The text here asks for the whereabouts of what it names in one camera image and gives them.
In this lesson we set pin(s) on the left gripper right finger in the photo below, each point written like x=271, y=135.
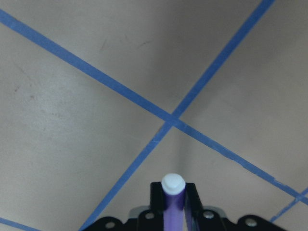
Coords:
x=193, y=207

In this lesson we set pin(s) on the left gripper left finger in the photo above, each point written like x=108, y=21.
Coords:
x=157, y=205

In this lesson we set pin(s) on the purple pen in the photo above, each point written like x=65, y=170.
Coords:
x=173, y=186

